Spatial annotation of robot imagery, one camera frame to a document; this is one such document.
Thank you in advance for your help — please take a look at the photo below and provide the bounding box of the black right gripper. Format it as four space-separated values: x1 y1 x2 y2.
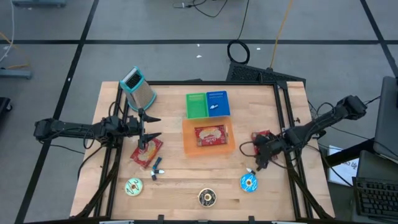
254 134 284 171

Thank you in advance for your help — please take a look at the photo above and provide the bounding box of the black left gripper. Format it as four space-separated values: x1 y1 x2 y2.
125 107 163 151

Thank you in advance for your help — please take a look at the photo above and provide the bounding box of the red popcorn bag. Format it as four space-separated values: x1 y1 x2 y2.
194 124 229 147
129 138 164 169
251 129 280 161

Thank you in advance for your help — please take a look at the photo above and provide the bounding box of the mint green toy donut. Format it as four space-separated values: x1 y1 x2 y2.
124 177 144 197

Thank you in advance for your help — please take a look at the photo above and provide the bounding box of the chocolate sprinkle toy donut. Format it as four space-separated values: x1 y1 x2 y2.
198 187 218 208

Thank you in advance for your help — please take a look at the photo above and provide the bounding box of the blue frosted toy donut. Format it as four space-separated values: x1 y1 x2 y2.
239 173 259 194

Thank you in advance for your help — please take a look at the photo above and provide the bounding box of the teal metal box grater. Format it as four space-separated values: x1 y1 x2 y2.
119 65 157 112

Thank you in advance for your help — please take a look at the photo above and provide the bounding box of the orange translucent plastic bin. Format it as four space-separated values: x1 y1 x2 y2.
182 116 236 157

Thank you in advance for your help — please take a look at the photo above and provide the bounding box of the green plastic basket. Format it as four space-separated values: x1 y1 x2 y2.
185 92 209 120

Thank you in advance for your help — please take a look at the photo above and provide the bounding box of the blue plastic basket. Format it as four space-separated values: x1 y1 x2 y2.
205 90 231 118

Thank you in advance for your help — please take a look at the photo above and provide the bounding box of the white paper sheet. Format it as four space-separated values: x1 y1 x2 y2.
326 144 360 187

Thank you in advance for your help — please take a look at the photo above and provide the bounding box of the black perforated panel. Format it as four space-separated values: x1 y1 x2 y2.
225 61 307 85

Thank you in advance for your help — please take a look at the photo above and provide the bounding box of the black keyboard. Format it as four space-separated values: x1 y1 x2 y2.
353 176 398 218

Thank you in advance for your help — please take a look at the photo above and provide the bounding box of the grey laptop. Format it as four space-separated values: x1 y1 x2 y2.
373 76 398 162

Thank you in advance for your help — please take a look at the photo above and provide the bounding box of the grey metal table foot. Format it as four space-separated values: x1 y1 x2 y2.
0 68 33 80
11 0 67 8

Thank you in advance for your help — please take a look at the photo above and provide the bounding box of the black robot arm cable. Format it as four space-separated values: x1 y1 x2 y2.
238 141 259 158
76 127 108 182

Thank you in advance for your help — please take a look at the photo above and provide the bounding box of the black metal rig frame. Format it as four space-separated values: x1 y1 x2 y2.
73 80 335 220

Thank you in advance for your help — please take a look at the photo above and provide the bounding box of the black coiled cable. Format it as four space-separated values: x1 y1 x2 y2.
226 0 251 65

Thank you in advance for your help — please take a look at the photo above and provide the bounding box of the black floor cable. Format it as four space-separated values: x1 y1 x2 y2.
172 0 229 19

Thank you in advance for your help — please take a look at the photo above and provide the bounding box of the yellow hanging cable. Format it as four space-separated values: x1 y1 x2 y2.
269 0 295 70

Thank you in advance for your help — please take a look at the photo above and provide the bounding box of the white floor cable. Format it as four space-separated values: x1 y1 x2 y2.
0 0 16 63

